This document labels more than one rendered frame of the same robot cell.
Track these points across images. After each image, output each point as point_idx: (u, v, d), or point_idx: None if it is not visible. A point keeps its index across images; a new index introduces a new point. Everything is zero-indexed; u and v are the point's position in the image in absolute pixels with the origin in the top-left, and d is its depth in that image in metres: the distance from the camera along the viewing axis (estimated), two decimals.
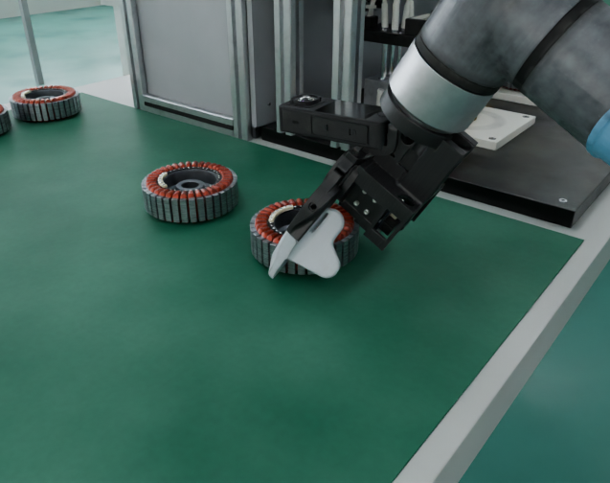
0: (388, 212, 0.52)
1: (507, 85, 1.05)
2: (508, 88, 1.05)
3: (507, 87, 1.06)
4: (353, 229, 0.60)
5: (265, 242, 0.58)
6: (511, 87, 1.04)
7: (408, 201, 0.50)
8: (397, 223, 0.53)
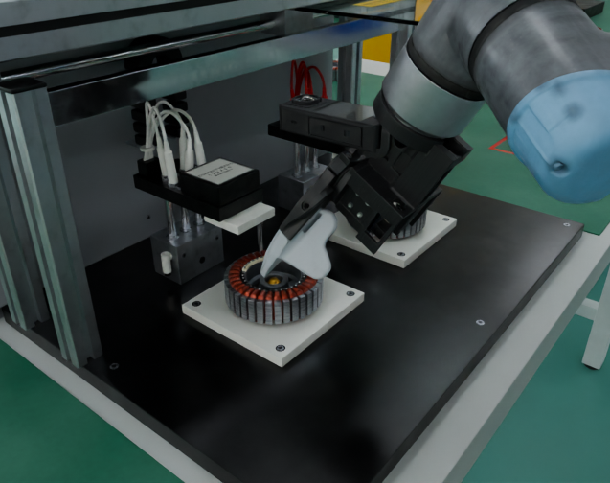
0: (380, 216, 0.51)
1: (353, 227, 0.83)
2: None
3: (354, 228, 0.83)
4: (314, 286, 0.66)
5: (231, 291, 0.65)
6: None
7: (399, 205, 0.50)
8: (391, 227, 0.53)
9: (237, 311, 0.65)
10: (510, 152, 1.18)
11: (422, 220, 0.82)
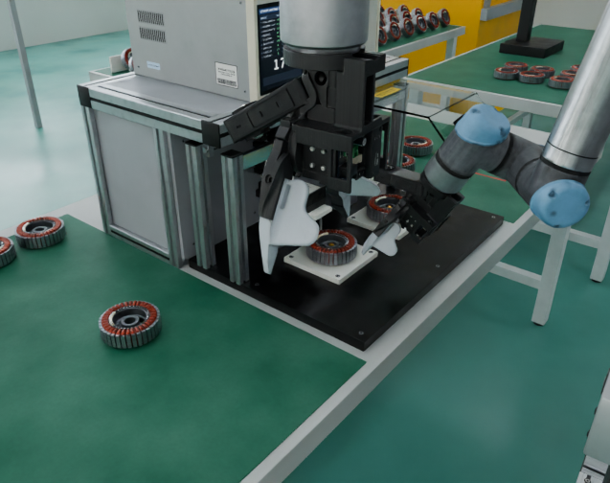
0: (338, 154, 0.52)
1: (371, 218, 1.46)
2: (372, 219, 1.47)
3: (372, 218, 1.47)
4: (353, 246, 1.29)
5: (311, 249, 1.28)
6: (373, 219, 1.46)
7: (347, 132, 0.51)
8: (355, 165, 0.53)
9: (314, 259, 1.29)
10: None
11: None
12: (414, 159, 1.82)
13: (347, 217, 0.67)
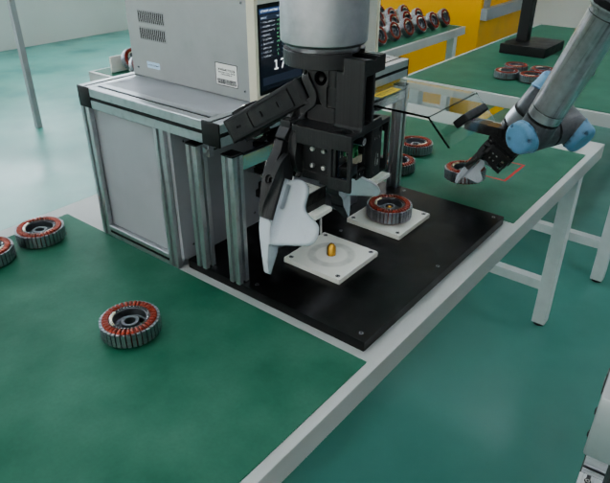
0: (338, 154, 0.52)
1: (376, 220, 1.45)
2: (377, 221, 1.46)
3: (376, 221, 1.46)
4: (485, 169, 1.64)
5: (453, 172, 1.62)
6: (380, 222, 1.45)
7: (347, 132, 0.51)
8: (355, 165, 0.53)
9: (456, 180, 1.63)
10: None
11: (412, 211, 1.47)
12: (414, 159, 1.82)
13: (347, 217, 0.67)
